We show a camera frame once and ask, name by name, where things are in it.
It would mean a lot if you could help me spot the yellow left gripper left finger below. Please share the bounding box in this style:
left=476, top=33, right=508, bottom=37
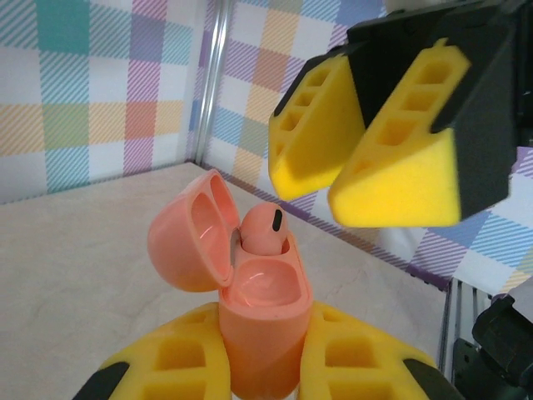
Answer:
left=76, top=300, right=232, bottom=400

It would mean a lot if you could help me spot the aluminium frame post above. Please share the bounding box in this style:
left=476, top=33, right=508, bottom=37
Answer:
left=192, top=0, right=235, bottom=168

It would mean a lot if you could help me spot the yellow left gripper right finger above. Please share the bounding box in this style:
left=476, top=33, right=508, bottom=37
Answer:
left=296, top=301, right=466, bottom=400

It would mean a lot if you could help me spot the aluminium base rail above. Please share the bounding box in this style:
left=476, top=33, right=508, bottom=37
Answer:
left=441, top=277, right=476, bottom=378

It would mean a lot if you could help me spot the pink earbud charging case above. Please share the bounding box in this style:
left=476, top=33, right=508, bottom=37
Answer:
left=147, top=169, right=314, bottom=400

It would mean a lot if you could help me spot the pink wireless earbud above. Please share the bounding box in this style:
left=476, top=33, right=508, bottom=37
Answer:
left=240, top=202, right=289, bottom=255

